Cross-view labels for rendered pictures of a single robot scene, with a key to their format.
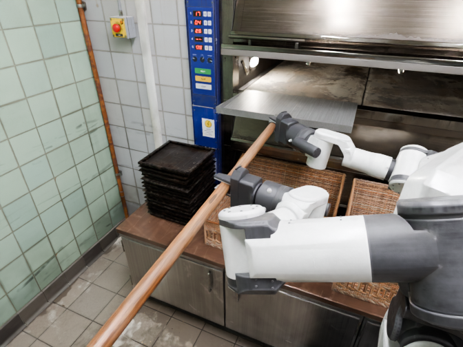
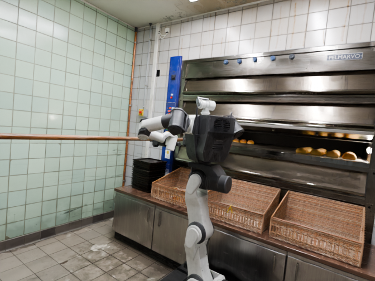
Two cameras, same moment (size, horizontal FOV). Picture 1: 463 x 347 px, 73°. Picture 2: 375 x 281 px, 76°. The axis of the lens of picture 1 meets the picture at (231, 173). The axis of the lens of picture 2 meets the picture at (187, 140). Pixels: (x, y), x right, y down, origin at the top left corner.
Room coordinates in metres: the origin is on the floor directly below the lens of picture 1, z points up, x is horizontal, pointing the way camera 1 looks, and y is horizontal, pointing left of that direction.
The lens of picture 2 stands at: (-1.19, -0.64, 1.32)
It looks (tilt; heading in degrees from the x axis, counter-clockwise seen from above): 3 degrees down; 11
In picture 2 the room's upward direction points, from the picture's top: 5 degrees clockwise
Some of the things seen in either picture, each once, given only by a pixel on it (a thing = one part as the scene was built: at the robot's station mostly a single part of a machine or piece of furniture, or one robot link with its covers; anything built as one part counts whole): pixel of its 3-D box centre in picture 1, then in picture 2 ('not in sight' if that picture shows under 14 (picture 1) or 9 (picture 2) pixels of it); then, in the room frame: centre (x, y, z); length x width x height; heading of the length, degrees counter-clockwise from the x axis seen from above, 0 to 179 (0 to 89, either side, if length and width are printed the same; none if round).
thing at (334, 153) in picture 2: not in sight; (326, 152); (1.38, -1.54, 1.21); 0.61 x 0.48 x 0.06; 157
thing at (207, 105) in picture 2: not in sight; (206, 106); (0.45, -0.43, 1.47); 0.10 x 0.07 x 0.09; 129
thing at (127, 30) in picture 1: (122, 27); (143, 112); (1.76, 0.56, 1.46); 0.10 x 0.07 x 0.10; 67
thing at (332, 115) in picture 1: (289, 104); not in sight; (1.33, -0.26, 1.19); 0.55 x 0.36 x 0.03; 67
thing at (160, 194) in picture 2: (275, 208); (187, 186); (1.21, -0.22, 0.72); 0.56 x 0.49 x 0.28; 66
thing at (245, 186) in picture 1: (255, 195); (159, 140); (0.64, -0.06, 1.20); 0.12 x 0.10 x 0.13; 59
